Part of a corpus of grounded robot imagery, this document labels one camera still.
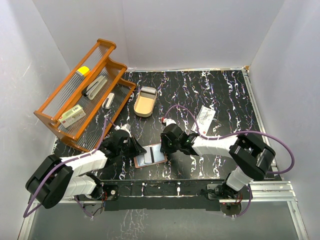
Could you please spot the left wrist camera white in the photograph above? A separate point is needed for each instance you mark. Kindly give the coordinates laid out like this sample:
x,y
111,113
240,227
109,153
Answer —
x,y
126,127

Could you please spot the yellow grey eraser block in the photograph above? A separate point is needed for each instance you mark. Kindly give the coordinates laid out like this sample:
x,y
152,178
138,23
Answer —
x,y
83,71

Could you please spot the orange wooden shelf rack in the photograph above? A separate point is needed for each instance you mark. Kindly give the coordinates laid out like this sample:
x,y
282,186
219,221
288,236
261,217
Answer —
x,y
85,134

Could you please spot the small white stapler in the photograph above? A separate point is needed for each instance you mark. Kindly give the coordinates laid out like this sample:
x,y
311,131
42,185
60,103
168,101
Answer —
x,y
108,101

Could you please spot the white printed paper packet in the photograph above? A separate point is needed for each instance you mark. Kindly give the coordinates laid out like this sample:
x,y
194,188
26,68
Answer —
x,y
204,119

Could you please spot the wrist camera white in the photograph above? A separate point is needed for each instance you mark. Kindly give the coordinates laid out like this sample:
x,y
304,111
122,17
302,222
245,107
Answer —
x,y
167,121
126,127

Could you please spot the green white staples box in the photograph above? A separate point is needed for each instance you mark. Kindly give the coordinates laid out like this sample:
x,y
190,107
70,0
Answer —
x,y
71,116

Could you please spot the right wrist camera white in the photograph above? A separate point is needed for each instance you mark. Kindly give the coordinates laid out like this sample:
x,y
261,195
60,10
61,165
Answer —
x,y
167,121

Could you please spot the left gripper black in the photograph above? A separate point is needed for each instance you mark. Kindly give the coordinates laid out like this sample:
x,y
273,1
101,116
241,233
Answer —
x,y
137,149

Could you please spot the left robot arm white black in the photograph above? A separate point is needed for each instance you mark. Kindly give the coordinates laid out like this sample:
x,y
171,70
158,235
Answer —
x,y
63,177

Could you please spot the beige oval tray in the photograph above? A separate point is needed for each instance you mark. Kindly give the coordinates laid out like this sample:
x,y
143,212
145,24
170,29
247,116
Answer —
x,y
144,104

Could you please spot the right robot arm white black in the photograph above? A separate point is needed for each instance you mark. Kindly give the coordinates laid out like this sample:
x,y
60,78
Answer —
x,y
252,156

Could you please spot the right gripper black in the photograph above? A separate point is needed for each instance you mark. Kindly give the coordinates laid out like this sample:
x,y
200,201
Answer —
x,y
164,149

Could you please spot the grey black stapler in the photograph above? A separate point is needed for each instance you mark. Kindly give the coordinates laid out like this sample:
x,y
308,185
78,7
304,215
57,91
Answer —
x,y
92,89

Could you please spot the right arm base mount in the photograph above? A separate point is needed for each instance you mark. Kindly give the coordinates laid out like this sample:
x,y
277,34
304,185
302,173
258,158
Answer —
x,y
222,192

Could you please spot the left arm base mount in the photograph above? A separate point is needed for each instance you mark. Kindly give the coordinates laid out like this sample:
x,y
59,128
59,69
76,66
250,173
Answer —
x,y
101,194

